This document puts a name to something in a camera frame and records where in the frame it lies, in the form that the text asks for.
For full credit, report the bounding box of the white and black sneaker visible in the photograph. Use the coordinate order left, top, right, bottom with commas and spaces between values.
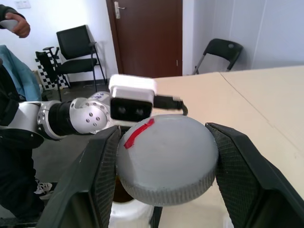
34, 180, 53, 200

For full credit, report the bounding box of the silver door handle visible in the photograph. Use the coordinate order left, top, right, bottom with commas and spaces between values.
114, 1, 126, 19

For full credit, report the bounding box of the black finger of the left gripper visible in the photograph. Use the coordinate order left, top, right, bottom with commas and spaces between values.
149, 206, 164, 228

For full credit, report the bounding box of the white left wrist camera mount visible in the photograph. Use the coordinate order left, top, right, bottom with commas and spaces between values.
108, 74, 158, 127

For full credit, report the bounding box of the bystander bare hand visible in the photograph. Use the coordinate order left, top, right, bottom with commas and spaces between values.
5, 12, 31, 39

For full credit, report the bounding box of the black folding chair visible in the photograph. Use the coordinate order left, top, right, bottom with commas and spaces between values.
191, 38, 244, 76

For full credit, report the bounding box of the small white handheld object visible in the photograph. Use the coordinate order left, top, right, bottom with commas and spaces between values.
0, 19, 19, 31

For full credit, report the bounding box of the bystander dark clothed body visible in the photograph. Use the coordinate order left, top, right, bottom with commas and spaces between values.
0, 63, 46, 223

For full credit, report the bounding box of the black office chair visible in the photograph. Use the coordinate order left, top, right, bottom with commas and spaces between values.
54, 24, 107, 102

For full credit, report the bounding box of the white plastic bottle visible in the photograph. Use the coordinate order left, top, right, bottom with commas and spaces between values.
109, 174, 155, 228

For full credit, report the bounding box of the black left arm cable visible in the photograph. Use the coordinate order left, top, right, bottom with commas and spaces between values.
153, 94, 189, 117

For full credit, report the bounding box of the grey round lid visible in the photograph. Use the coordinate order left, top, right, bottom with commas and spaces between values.
115, 114, 219, 207

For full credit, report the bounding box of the white wall switch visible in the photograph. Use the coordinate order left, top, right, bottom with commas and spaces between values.
15, 0, 32, 10

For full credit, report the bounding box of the brown wooden door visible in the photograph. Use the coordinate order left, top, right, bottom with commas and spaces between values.
105, 0, 184, 78

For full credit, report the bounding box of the black white checkerboard panel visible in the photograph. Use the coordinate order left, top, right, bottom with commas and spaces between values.
35, 51, 71, 91

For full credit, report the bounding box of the light blue cloth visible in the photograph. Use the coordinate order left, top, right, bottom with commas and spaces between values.
0, 44, 43, 103

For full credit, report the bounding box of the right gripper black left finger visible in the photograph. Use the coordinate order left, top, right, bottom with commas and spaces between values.
35, 125, 122, 228

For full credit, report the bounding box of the black adjustable stand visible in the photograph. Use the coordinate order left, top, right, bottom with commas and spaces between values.
42, 46, 63, 100

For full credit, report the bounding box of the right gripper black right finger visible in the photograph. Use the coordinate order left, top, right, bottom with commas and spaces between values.
205, 122, 304, 228

